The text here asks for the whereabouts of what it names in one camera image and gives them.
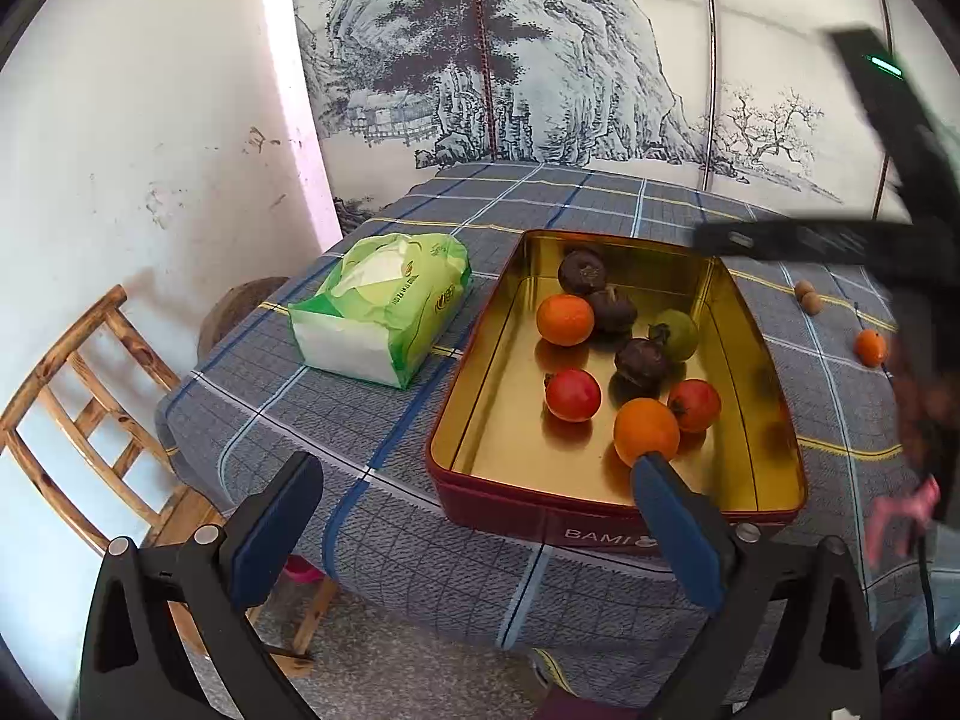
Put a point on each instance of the person's right hand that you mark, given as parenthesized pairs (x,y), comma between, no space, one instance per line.
(904,511)

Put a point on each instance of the blue denim clothing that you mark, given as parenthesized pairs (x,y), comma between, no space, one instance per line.
(945,600)

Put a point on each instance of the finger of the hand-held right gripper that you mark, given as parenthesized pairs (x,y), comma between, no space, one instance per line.
(795,240)

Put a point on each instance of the small brown longan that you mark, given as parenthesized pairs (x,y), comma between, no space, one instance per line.
(811,303)
(803,289)

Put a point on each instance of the small pink object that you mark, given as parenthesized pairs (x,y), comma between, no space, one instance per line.
(301,571)

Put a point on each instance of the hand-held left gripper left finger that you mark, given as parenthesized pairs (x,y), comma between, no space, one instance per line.
(274,532)

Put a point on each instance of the orange tangerine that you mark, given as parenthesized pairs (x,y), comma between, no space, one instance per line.
(871,348)
(645,429)
(565,319)

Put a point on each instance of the wooden chair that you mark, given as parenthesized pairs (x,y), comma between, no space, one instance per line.
(75,420)

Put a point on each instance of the grey plaid tablecloth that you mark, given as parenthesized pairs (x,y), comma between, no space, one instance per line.
(337,405)

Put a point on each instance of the red and gold metal tin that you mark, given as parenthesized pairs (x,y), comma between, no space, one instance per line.
(517,420)

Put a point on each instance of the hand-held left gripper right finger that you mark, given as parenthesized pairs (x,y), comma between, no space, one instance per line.
(675,532)

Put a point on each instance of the dark brown round fruit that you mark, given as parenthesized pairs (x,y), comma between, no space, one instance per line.
(613,310)
(642,364)
(582,271)

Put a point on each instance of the green round fruit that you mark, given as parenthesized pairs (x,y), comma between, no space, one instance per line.
(679,334)

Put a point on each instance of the red round fruit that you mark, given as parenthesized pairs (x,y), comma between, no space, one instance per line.
(573,396)
(695,406)

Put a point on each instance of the green tissue pack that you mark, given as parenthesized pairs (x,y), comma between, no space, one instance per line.
(375,315)

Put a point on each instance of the landscape painting screen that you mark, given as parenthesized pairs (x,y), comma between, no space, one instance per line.
(570,52)

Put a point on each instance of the round brown stool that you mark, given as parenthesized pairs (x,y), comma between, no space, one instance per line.
(236,307)

